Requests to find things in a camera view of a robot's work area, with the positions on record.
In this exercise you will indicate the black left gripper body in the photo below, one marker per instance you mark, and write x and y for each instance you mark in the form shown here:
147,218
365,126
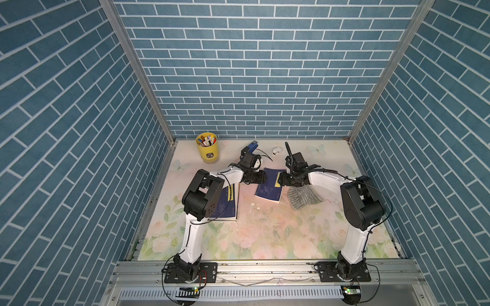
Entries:
255,177

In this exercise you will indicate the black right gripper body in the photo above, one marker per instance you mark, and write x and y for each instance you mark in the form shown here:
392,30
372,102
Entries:
289,180

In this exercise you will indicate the blue book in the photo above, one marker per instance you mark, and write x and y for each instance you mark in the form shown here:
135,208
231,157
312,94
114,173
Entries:
227,205
271,189

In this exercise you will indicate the grey wiping cloth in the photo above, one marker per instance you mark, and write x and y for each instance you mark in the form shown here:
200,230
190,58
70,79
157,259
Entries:
300,197

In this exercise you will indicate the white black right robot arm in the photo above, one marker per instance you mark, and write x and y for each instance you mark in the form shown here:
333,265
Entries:
360,198

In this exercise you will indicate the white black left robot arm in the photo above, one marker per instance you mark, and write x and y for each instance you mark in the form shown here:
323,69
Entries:
201,201

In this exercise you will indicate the small white stapler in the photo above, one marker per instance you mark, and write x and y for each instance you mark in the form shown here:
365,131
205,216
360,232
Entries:
277,150

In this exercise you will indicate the blue black stapler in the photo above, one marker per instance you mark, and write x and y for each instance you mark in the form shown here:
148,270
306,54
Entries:
251,147

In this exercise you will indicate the yellow pen cup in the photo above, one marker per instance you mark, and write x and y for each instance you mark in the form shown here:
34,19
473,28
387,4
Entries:
207,144

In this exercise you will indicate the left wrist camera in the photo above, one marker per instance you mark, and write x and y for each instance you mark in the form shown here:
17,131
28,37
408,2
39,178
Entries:
250,161

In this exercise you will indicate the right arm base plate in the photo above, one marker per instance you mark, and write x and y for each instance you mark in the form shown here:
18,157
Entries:
335,272

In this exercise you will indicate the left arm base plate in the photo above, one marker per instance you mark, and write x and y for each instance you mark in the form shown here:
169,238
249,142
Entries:
206,272

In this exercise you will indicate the white cable duct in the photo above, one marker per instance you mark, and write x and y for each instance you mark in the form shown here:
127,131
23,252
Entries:
233,293

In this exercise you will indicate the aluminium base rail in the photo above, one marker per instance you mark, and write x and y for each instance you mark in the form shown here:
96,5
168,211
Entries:
254,273

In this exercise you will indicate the aluminium corner post right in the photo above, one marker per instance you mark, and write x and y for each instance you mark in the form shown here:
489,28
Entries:
415,23

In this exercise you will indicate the aluminium corner post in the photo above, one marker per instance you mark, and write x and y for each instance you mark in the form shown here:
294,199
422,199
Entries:
415,23
115,21

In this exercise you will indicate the aluminium corner post left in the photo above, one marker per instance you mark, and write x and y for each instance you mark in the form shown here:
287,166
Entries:
115,21

